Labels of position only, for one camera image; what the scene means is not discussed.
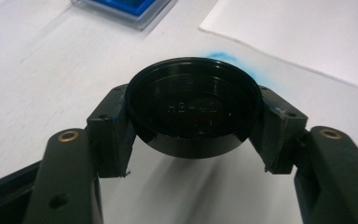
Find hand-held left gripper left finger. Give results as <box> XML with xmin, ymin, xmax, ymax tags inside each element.
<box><xmin>21</xmin><ymin>83</ymin><xmax>138</xmax><ymax>224</ymax></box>

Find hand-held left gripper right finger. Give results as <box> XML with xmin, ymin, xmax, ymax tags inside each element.
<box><xmin>250</xmin><ymin>85</ymin><xmax>358</xmax><ymax>224</ymax></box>

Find black round stamp cap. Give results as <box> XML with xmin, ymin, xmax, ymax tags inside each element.
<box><xmin>125</xmin><ymin>56</ymin><xmax>264</xmax><ymax>160</ymax></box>

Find white paper sheet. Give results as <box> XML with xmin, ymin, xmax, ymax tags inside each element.
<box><xmin>199</xmin><ymin>0</ymin><xmax>358</xmax><ymax>92</ymax></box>

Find blue ink pad clear lid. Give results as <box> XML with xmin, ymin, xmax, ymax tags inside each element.
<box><xmin>71</xmin><ymin>0</ymin><xmax>173</xmax><ymax>31</ymax></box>

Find large white board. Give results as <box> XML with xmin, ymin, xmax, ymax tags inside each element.
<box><xmin>0</xmin><ymin>0</ymin><xmax>358</xmax><ymax>224</ymax></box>

